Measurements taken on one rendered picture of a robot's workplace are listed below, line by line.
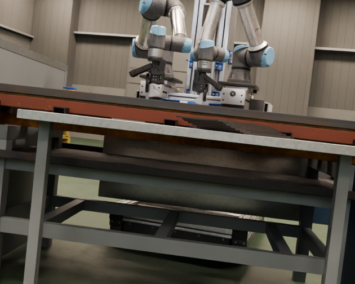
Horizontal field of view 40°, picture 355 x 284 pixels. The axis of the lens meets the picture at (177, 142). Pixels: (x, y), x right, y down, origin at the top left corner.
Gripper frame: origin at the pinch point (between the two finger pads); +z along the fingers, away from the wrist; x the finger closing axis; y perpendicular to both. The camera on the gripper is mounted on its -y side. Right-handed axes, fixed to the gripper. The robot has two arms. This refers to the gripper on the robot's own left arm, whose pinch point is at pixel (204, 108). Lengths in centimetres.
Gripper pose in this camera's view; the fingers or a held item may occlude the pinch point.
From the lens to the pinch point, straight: 258.5
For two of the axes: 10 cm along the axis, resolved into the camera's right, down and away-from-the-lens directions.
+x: -0.9, 0.3, -10.0
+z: -1.1, 9.9, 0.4
